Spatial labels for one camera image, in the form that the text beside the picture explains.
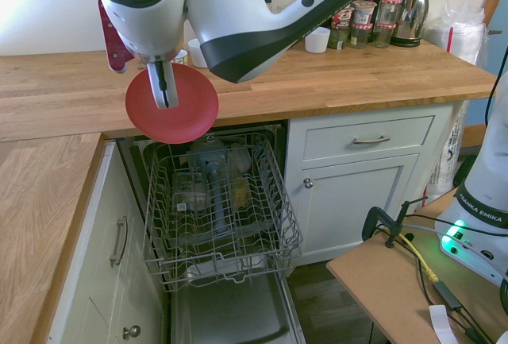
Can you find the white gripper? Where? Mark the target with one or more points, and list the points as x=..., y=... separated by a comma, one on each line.
x=152, y=58

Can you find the red plastic plate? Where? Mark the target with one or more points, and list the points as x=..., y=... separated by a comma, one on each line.
x=190, y=113

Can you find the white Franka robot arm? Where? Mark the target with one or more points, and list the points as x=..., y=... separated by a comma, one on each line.
x=238, y=14

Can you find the built-in dishwasher body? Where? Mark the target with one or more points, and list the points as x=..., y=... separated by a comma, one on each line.
x=135, y=161

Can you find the stainless dishwasher door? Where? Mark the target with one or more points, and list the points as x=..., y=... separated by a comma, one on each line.
x=230, y=312

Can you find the small patterned white cup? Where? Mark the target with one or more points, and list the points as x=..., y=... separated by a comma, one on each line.
x=181, y=58

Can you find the white ceramic mug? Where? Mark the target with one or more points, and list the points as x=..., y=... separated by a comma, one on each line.
x=197, y=55

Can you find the clear glass food container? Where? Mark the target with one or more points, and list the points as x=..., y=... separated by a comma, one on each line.
x=190, y=191

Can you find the yellow plastic container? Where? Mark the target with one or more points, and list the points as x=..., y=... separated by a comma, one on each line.
x=241, y=193

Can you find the white ceramic bowl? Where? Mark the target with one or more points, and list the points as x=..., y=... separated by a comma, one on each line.
x=317, y=40

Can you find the metal cabinet knob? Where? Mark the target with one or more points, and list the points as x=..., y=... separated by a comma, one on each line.
x=308, y=182
x=131, y=332

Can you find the green glass jar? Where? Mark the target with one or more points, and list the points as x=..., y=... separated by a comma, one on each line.
x=338, y=39

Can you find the pot with red label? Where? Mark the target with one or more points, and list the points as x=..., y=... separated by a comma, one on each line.
x=342, y=18

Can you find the small glass jar checked lid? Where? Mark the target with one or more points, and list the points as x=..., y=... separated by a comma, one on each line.
x=383, y=36
x=361, y=36

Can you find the white kitchen cabinet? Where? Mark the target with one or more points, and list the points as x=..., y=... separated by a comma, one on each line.
x=103, y=280
x=357, y=209

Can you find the white yogurt pot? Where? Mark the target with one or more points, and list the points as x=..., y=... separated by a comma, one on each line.
x=364, y=12

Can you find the tall glass jar checked lid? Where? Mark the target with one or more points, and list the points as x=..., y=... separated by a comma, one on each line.
x=391, y=10

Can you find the black C-clamp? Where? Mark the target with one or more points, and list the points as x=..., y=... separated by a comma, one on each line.
x=377, y=217

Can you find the stainless electric kettle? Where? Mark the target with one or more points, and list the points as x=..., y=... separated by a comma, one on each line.
x=412, y=14

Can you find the white printed plastic bag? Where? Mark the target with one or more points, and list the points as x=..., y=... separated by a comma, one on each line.
x=446, y=153

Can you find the brown robot mounting board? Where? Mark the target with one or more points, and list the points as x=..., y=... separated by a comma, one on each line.
x=381, y=280

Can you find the clear bag of white plates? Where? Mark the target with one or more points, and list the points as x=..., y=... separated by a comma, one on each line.
x=456, y=34

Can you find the white paper strip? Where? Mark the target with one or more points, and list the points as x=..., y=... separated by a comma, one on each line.
x=442, y=324

